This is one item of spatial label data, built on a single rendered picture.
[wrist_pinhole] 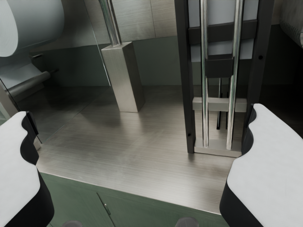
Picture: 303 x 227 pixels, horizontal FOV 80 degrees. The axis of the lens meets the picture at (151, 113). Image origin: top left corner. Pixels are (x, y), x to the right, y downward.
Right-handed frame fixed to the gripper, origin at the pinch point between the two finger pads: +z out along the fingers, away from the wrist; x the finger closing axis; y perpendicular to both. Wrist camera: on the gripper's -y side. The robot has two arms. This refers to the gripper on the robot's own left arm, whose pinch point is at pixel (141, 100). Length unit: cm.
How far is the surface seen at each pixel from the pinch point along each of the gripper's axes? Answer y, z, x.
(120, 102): 31, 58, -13
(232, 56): 4.2, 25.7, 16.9
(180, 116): 32, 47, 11
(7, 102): 20, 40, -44
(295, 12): -2, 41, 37
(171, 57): 18, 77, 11
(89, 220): 69, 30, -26
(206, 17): -2.6, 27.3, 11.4
